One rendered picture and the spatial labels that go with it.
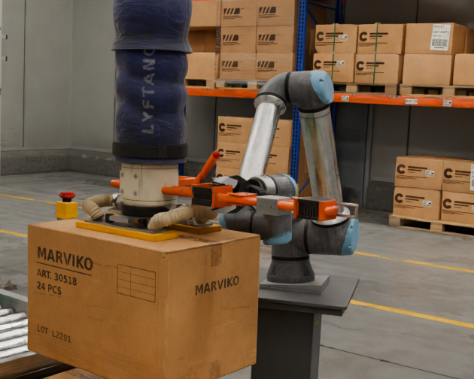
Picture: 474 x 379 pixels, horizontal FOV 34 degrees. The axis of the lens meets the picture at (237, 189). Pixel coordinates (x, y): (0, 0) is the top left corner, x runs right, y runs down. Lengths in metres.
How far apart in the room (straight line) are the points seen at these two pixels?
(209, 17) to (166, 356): 9.29
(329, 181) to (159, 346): 1.05
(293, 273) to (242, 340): 0.73
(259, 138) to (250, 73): 8.02
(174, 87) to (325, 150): 0.75
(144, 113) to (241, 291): 0.59
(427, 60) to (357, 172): 2.41
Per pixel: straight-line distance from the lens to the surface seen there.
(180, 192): 2.24
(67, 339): 2.41
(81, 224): 2.39
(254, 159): 2.59
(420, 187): 9.62
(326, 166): 2.84
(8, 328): 3.23
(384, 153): 11.18
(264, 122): 2.68
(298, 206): 1.99
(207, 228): 2.33
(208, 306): 2.20
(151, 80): 2.26
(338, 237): 2.95
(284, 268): 3.03
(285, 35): 10.40
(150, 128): 2.25
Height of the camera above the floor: 1.47
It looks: 7 degrees down
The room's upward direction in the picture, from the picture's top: 3 degrees clockwise
